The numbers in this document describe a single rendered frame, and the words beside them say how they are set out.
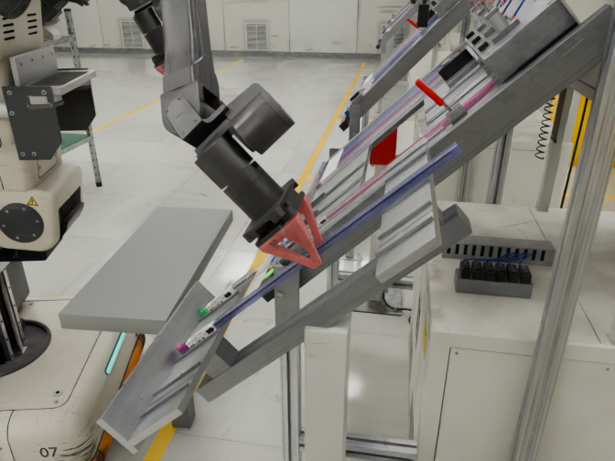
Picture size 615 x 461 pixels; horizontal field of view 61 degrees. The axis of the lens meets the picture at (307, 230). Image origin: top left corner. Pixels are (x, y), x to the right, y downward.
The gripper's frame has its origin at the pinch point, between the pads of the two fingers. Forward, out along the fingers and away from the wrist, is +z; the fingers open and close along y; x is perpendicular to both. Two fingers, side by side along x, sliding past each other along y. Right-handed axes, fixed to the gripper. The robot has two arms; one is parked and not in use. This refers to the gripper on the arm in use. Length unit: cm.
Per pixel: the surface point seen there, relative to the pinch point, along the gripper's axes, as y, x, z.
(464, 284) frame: 42, -1, 39
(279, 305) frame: 23.0, 24.4, 10.7
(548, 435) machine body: 26, 4, 71
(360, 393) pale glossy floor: 74, 60, 70
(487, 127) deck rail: 27.3, -25.1, 8.8
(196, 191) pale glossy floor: 244, 147, -9
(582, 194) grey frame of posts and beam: 23.0, -30.0, 26.0
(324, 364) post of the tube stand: -3.4, 9.4, 12.5
